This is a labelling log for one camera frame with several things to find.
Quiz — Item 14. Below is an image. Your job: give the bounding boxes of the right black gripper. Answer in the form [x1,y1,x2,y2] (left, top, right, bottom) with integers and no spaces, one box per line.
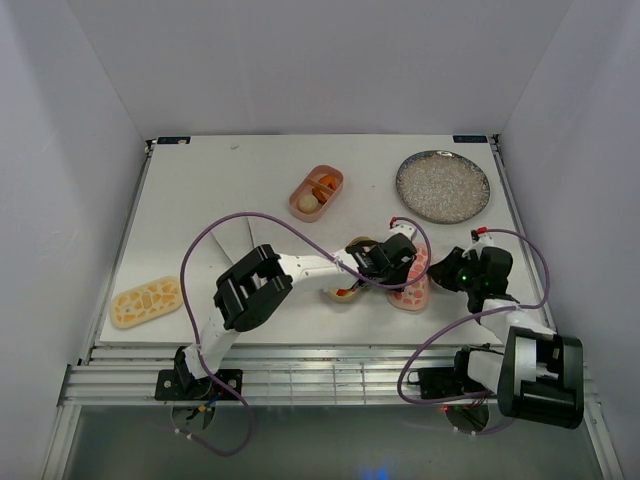
[425,246,482,293]

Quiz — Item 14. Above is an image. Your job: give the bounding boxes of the pink perforated lid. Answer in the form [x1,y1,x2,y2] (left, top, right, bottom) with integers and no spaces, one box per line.
[386,243,430,313]

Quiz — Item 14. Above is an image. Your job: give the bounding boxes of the yellow lunch box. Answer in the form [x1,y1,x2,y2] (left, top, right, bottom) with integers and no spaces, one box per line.
[325,236,372,303]

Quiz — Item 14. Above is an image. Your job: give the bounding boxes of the rice ball toy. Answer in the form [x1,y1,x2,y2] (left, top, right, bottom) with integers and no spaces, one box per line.
[297,194,320,214]

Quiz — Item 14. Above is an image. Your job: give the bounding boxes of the orange fried shrimp toy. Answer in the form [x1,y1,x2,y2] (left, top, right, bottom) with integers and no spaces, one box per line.
[318,175,338,191]

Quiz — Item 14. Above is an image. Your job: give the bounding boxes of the pink lunch box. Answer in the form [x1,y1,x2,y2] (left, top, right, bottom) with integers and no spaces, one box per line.
[288,165,344,223]

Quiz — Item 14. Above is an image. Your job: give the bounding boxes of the metal tongs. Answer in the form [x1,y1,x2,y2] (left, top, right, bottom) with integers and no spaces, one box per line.
[210,217,255,265]

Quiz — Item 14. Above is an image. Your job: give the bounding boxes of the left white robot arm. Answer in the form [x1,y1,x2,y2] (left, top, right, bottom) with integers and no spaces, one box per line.
[174,225,417,400]

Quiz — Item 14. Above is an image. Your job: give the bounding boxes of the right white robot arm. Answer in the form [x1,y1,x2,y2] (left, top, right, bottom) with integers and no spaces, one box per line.
[428,246,584,429]

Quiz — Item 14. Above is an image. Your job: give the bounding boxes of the grey speckled plate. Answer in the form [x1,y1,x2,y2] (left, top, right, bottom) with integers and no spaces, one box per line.
[395,150,491,225]

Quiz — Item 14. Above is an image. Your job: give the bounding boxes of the right blue table label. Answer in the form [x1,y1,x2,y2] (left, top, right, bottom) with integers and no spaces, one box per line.
[452,135,488,144]

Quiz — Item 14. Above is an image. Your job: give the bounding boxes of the blue table label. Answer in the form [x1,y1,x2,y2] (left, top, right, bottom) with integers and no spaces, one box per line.
[156,136,191,145]
[452,135,488,144]

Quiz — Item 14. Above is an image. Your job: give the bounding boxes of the left blue table label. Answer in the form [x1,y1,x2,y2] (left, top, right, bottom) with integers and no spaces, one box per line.
[156,136,191,145]

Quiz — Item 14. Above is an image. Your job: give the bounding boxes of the yellow perforated lid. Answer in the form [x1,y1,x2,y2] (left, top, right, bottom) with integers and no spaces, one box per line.
[109,276,183,330]

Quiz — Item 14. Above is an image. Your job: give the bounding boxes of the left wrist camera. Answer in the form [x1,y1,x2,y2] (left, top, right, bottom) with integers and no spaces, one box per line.
[389,217,416,241]

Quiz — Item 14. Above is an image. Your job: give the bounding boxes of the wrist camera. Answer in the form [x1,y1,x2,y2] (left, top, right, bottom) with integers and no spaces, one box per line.
[389,217,416,241]
[469,227,495,255]

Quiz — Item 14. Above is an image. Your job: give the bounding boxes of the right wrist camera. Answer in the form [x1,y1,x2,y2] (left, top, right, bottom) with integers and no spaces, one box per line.
[469,227,495,255]

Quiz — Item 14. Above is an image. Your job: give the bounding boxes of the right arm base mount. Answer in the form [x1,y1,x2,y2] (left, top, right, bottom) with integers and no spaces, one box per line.
[407,367,484,400]

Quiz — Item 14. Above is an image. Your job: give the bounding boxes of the aluminium frame rail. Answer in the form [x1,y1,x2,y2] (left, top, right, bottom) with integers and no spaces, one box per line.
[57,344,599,407]

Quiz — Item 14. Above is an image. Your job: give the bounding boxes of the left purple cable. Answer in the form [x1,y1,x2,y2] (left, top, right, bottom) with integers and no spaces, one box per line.
[180,212,429,456]

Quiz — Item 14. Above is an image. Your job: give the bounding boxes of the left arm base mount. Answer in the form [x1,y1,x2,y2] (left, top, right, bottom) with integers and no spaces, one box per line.
[153,369,243,402]

